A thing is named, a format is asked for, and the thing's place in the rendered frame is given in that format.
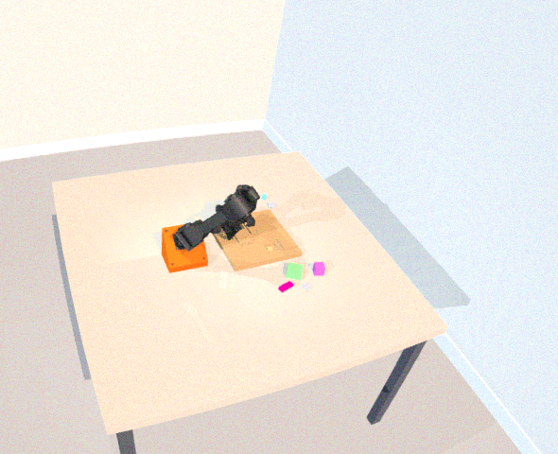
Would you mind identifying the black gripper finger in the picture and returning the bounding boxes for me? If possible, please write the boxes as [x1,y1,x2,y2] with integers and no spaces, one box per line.
[221,227,232,240]
[230,226,241,240]

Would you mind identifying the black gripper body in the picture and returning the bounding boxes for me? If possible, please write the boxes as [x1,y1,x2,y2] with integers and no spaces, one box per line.
[211,215,255,235]

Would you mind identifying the magenta rectangular block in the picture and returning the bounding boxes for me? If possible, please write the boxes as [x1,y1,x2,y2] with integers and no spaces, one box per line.
[278,281,293,292]

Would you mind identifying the purple cube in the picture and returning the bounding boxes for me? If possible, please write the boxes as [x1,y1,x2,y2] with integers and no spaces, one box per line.
[312,262,325,276]

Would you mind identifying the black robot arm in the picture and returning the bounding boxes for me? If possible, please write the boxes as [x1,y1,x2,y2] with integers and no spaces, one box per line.
[172,184,260,253]

